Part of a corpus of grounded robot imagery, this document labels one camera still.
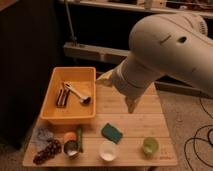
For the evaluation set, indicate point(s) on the metal garlic press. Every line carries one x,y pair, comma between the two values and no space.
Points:
84,99

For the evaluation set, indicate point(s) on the purple toy grapes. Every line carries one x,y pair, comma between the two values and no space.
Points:
50,151

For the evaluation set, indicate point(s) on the green plastic cup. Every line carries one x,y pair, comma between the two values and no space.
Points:
150,146

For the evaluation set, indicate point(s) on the metal vertical pole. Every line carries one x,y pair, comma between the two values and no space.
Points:
73,37

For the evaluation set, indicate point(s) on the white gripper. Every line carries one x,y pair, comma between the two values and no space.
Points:
130,78

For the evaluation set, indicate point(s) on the orange plastic tray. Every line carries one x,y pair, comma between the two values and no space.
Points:
83,79

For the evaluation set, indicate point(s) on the small metal cup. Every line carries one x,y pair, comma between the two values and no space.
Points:
71,148

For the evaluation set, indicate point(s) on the white small bowl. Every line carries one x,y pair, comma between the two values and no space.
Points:
108,151

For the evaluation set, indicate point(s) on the grey blue cloth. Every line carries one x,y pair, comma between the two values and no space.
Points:
40,137

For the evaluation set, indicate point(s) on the teal green sponge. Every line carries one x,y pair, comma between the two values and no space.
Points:
111,133

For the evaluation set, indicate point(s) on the grey shelf beam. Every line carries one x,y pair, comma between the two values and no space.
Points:
116,56

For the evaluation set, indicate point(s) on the dark brown utensil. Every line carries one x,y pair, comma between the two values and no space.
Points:
62,97

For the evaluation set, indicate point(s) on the toy carrot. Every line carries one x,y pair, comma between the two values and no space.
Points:
75,136

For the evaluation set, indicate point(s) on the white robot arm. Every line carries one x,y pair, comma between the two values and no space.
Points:
164,44

